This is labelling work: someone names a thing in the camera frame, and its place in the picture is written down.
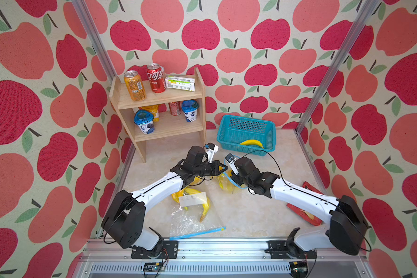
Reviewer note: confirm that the yellow yogurt cup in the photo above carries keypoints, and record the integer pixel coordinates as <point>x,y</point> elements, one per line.
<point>153,109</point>

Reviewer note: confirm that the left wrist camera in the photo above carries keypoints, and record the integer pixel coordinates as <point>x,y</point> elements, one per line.
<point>211,149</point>

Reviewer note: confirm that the left aluminium corner post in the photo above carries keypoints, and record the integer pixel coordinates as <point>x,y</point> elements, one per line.
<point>88,23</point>

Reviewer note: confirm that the wooden shelf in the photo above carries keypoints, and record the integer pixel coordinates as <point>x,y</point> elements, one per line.
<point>168,125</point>

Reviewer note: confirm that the red chips bag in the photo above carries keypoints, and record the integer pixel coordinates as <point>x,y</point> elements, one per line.
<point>308,217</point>

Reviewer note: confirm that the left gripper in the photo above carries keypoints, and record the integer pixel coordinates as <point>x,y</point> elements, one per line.
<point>215,170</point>

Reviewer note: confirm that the right aluminium corner post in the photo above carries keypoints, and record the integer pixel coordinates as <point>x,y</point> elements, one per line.
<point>356,28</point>

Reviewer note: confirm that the blue yogurt cup left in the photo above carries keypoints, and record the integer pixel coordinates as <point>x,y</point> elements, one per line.
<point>145,121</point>

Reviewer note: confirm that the aluminium corner post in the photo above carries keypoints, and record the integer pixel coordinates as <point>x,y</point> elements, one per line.
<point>88,23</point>
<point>356,28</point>

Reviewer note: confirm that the blue yogurt cup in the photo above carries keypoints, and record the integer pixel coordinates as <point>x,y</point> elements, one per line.
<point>145,121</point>
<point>190,110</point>

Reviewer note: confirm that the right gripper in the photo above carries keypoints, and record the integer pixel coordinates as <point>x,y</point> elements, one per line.
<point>234,178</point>

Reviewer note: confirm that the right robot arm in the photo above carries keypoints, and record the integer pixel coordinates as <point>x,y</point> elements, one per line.
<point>343,223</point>

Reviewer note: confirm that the green white box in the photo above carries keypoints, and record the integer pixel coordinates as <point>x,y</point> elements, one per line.
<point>180,83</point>

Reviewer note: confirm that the small red can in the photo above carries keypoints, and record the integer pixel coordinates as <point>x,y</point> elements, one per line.
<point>175,108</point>

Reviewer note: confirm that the aluminium front rail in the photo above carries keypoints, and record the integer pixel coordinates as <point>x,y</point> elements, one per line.
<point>217,257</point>

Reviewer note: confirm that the blue yogurt cup right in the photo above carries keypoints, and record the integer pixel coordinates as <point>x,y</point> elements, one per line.
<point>190,110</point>

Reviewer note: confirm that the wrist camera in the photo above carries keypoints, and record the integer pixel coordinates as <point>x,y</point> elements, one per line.
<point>231,159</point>
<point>211,149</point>

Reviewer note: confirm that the red cola can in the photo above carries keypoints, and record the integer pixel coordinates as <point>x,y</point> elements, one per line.
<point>156,79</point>

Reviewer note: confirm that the teal plastic basket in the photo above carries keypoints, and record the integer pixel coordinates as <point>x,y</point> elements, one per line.
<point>234,129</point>

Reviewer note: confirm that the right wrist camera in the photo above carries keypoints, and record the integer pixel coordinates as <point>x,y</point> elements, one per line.
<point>231,159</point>

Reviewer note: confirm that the zip-top bag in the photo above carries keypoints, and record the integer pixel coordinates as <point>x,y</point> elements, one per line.
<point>229,182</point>
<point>185,223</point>

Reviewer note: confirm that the orange soda can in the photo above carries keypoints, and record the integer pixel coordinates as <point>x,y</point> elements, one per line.
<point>134,85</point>

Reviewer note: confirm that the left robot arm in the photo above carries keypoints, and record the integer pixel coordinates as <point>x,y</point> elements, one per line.
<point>124,220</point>

